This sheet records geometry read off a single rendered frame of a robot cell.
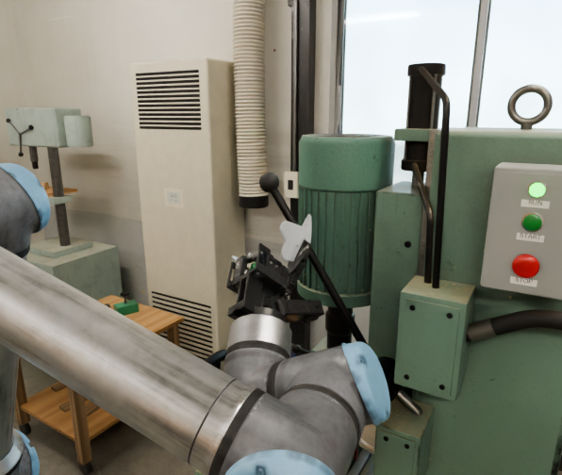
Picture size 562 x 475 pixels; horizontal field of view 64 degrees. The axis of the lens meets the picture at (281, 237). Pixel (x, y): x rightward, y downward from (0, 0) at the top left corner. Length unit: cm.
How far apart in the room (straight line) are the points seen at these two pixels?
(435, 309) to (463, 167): 20
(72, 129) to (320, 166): 216
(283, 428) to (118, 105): 286
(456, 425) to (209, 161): 175
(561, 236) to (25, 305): 60
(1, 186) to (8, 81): 315
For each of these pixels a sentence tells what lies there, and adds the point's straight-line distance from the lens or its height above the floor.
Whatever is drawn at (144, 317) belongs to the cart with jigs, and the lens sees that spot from 248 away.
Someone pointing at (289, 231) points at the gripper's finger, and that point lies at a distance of 72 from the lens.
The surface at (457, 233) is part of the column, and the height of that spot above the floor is 137.
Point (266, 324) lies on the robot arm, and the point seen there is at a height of 127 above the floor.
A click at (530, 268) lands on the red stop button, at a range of 63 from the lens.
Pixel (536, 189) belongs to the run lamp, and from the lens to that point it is 62.
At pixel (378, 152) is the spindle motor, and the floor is 148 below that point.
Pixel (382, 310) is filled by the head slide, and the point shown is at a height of 121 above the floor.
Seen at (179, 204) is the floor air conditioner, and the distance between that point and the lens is 245.
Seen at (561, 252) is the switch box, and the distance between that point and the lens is 64.
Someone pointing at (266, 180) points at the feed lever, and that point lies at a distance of 76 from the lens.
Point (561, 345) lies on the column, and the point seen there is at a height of 123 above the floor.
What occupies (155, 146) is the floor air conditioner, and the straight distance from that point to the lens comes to 251.
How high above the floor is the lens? 154
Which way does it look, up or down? 15 degrees down
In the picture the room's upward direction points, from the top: straight up
